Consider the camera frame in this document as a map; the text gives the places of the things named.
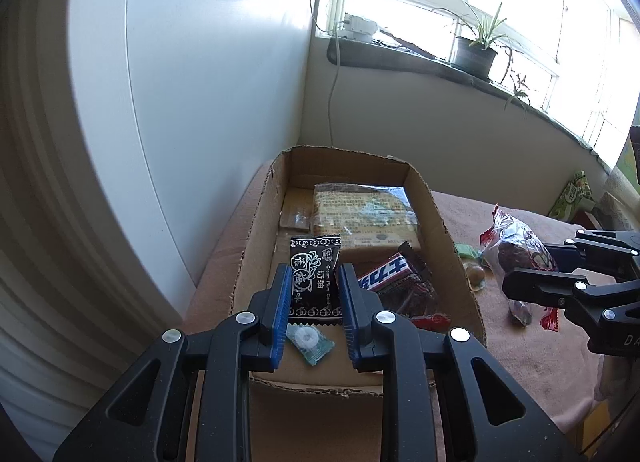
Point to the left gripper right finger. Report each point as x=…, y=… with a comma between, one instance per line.
x=443, y=384

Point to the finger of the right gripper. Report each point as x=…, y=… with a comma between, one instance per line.
x=545, y=288
x=566, y=256

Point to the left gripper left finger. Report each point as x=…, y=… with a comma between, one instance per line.
x=146, y=414

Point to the red clear snack bag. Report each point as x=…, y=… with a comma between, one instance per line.
x=509, y=244

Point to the green clear mint candy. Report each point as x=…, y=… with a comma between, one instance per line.
x=310, y=342

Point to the packaged sliced bread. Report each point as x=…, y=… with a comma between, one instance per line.
x=364, y=215

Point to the black snack packet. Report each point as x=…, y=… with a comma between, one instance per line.
x=315, y=298

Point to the right hand white glove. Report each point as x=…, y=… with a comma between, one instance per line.
x=616, y=377

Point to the green tissue box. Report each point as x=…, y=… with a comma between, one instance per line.
x=576, y=196

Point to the chocolate ball yellow cup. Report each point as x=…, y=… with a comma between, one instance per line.
x=476, y=275

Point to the pink table cloth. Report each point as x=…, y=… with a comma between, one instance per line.
x=556, y=368

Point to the green wrapped candy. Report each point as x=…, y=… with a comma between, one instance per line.
x=467, y=251

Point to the red snack in box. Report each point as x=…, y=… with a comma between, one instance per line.
x=436, y=322

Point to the Snickers bar in box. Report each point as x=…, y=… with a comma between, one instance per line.
x=403, y=283

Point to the potted spider plant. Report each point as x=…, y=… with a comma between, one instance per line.
x=476, y=54

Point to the white power adapter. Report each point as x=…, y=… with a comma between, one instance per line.
x=352, y=27

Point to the white cabinet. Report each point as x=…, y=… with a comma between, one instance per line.
x=179, y=102

